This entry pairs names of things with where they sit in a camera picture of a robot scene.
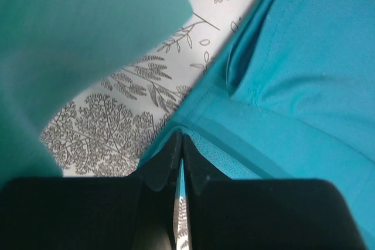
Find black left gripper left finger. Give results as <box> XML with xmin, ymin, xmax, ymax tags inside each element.
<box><xmin>1</xmin><ymin>133</ymin><xmax>182</xmax><ymax>249</ymax></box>

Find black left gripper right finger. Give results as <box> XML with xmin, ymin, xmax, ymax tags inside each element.
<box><xmin>182</xmin><ymin>135</ymin><xmax>366</xmax><ymax>249</ymax></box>

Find teal blue t shirt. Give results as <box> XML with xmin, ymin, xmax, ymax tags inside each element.
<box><xmin>0</xmin><ymin>0</ymin><xmax>375</xmax><ymax>201</ymax></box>

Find floral patterned table mat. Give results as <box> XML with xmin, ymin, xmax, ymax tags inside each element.
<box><xmin>42</xmin><ymin>0</ymin><xmax>275</xmax><ymax>179</ymax></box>

